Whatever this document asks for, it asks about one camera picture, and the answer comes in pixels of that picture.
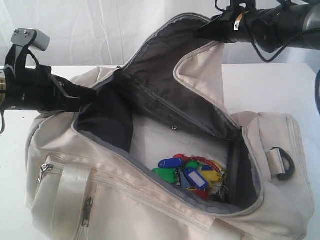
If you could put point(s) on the colourful key tag bunch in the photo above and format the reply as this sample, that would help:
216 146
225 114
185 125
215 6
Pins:
205 178

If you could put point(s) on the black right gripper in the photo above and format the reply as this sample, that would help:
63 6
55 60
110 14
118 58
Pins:
227 28

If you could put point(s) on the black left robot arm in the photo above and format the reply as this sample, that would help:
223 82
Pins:
3 92

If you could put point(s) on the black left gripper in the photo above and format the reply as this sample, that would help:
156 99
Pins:
37 89

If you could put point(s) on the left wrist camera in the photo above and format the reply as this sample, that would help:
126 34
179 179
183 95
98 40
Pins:
23 39

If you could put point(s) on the beige canvas duffel bag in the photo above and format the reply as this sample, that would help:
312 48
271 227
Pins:
83 183

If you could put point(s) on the white backdrop curtain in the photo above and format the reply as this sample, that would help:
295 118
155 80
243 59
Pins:
94 32

